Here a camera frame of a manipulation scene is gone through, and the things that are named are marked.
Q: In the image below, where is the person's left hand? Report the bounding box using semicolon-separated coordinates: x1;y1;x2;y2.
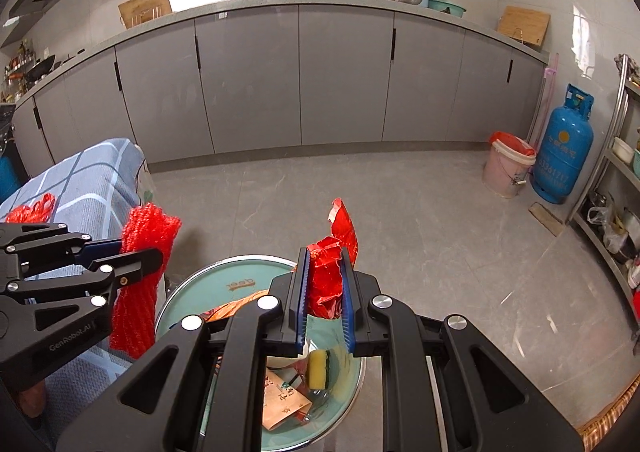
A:
20;379;47;419

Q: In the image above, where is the red plastic bag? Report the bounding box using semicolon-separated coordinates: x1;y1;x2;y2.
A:
5;193;56;225
306;198;361;320

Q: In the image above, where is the grey kitchen cabinet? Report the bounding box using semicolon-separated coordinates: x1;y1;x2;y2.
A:
10;0;551;173

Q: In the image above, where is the teal metal bin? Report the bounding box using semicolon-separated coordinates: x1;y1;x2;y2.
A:
155;256;367;450

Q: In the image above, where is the wooden cutting board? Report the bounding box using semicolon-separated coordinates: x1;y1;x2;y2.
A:
118;0;173;30
496;6;551;48

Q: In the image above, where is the green basin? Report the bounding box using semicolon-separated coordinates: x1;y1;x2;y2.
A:
427;0;467;17

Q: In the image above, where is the green scouring sponge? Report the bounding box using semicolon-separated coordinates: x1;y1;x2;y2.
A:
306;349;335;390

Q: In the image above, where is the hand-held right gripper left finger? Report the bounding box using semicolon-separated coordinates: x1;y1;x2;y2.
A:
55;247;313;452

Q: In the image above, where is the wicker chair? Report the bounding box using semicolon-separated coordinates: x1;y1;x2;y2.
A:
575;382;640;452

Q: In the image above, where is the metal shelf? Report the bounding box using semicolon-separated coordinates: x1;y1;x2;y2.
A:
567;54;640;333

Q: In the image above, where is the red foam net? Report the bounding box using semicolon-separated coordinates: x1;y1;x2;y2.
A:
109;202;182;360

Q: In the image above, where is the spice rack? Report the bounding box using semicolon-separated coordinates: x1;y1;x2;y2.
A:
0;39;31;102

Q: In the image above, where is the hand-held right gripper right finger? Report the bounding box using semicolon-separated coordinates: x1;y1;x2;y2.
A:
340;247;586;452

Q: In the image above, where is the pink bucket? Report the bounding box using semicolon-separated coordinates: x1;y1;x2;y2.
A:
482;132;537;199

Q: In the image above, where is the orange wrapper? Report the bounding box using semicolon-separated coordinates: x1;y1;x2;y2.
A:
205;289;271;323

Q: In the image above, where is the blue gas cylinder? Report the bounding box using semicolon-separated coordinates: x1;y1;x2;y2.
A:
531;83;595;205
0;154;22;203

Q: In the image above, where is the blue checked tablecloth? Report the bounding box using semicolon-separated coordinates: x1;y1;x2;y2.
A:
0;138;166;433

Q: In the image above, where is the beige printed paper bag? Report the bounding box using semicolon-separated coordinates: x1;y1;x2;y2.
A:
263;372;312;431

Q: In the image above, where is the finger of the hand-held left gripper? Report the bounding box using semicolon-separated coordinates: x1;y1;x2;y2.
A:
0;222;123;283
0;247;165;307

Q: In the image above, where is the white bowl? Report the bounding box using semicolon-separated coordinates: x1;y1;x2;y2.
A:
612;137;636;163

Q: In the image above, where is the black wok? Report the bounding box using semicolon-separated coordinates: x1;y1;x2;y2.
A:
22;55;57;82

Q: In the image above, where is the pink pole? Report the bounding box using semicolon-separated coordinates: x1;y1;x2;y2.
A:
532;52;560;143

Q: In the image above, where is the wooden floor brush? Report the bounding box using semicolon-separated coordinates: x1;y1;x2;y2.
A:
528;202;568;237

